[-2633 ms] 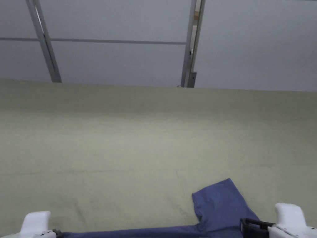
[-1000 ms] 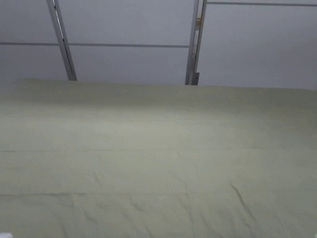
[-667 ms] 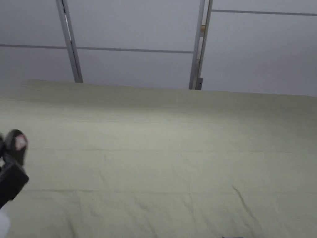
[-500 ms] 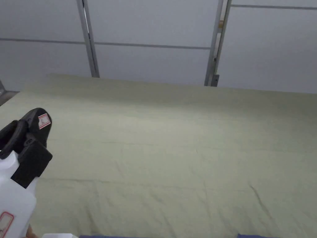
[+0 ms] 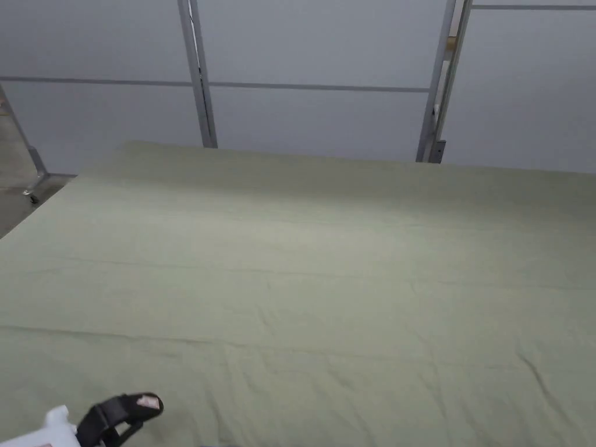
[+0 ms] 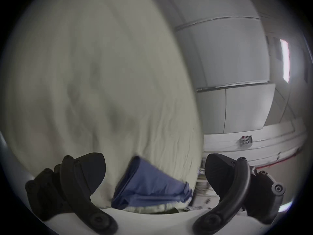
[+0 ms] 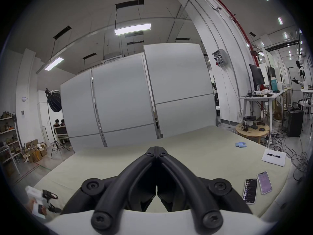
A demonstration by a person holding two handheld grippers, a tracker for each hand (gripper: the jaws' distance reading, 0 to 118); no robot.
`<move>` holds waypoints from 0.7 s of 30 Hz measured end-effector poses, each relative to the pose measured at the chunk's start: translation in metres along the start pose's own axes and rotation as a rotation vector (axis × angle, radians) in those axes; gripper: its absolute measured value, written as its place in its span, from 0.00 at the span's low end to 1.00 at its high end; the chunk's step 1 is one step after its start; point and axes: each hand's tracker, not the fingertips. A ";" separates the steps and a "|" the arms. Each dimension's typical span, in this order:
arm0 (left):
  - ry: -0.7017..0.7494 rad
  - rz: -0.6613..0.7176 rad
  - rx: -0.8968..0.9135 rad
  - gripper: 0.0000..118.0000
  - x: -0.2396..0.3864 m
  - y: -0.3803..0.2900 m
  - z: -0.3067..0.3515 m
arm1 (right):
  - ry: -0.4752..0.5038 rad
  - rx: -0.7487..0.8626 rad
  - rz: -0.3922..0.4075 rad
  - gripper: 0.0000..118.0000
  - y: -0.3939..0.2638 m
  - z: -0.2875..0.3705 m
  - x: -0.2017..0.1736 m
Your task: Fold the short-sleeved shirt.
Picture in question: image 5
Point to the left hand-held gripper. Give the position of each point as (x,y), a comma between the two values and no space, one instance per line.
(49,430)

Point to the bed with pale green sheet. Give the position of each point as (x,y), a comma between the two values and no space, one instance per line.
(326,279)

